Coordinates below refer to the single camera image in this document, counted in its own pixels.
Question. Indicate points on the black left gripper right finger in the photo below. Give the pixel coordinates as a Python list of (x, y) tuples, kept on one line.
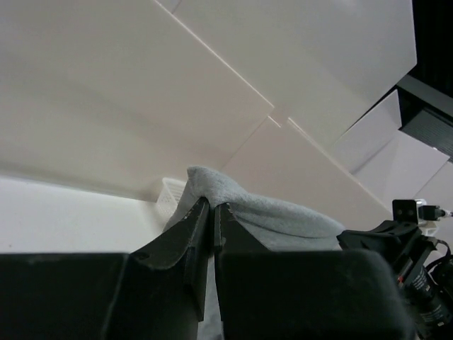
[(267, 294)]

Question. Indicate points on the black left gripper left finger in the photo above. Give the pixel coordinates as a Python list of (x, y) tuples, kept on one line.
[(161, 292)]

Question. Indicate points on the grey tank top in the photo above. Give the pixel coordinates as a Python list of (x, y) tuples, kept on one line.
[(279, 225)]

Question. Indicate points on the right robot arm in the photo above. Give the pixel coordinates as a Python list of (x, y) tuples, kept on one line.
[(427, 289)]

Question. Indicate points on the white plastic basket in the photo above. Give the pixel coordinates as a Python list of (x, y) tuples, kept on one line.
[(169, 197)]

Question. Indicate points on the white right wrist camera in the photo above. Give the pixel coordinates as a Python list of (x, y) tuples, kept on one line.
[(420, 213)]

